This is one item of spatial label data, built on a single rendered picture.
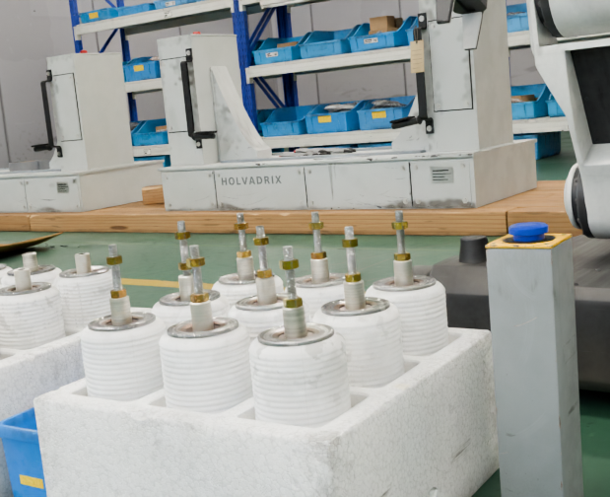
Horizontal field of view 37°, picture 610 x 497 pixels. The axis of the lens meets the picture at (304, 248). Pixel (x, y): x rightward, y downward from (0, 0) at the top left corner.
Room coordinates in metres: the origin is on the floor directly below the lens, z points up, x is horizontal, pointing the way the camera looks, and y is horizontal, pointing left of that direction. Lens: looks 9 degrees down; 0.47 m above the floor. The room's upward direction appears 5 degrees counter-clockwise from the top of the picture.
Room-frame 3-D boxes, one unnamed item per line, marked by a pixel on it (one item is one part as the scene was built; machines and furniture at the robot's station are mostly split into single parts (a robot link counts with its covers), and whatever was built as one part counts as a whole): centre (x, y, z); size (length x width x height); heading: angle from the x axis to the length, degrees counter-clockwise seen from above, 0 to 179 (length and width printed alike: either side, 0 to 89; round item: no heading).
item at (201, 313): (0.93, 0.11, 0.26); 0.02 x 0.02 x 0.03
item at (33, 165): (4.77, 1.38, 0.29); 0.26 x 0.20 x 0.05; 54
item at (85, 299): (1.37, 0.34, 0.16); 0.10 x 0.10 x 0.18
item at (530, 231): (0.93, -0.23, 0.32); 0.04 x 0.04 x 0.02
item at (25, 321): (1.27, 0.40, 0.16); 0.10 x 0.10 x 0.18
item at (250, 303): (1.03, 0.05, 0.25); 0.08 x 0.08 x 0.01
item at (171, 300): (1.09, 0.15, 0.25); 0.08 x 0.08 x 0.01
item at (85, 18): (8.03, 1.44, 1.38); 0.50 x 0.38 x 0.11; 143
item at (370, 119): (6.47, -0.74, 0.36); 0.50 x 0.38 x 0.21; 144
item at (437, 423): (1.03, 0.05, 0.09); 0.39 x 0.39 x 0.18; 56
